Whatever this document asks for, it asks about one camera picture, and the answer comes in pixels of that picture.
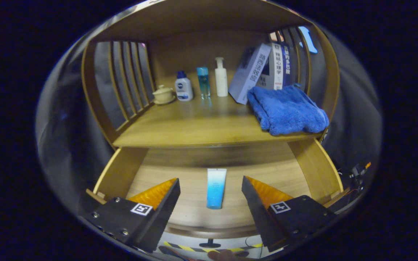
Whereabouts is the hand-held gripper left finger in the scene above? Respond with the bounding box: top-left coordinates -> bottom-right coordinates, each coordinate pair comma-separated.
81,177 -> 181,253

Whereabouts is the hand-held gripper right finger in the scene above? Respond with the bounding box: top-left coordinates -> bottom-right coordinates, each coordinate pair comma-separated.
241,176 -> 337,253

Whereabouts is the blue and white tube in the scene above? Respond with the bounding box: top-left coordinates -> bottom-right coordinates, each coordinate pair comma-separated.
206,168 -> 227,210

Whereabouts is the wooden countertop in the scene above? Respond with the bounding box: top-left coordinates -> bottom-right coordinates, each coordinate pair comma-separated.
113,72 -> 327,148

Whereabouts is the yellow black striped tape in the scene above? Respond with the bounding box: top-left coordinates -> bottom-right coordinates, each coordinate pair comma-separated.
164,241 -> 264,253

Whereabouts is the black device with orange tip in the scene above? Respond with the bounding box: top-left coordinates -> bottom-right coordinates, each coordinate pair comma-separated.
349,161 -> 372,182

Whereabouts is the blue towel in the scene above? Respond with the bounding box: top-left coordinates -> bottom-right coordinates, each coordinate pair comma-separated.
247,84 -> 329,136

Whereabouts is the beige lidded teacup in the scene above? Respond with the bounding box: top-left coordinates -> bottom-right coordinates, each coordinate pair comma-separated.
152,84 -> 176,105

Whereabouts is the white bottle with blue cap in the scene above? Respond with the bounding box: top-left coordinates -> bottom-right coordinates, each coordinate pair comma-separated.
175,71 -> 194,102

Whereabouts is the white pump bottle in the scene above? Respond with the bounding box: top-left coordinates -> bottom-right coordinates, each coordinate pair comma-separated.
215,57 -> 229,97

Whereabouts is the lavender book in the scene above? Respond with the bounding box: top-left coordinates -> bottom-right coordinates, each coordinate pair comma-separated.
228,43 -> 272,105

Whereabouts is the clear blue bottle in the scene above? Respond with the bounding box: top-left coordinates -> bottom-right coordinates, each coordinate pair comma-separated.
196,67 -> 211,98

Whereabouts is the white spine book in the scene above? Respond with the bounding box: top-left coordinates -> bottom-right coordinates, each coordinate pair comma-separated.
258,42 -> 286,90

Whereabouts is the dark blue spine book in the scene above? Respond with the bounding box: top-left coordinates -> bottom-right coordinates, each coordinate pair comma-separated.
283,43 -> 292,87

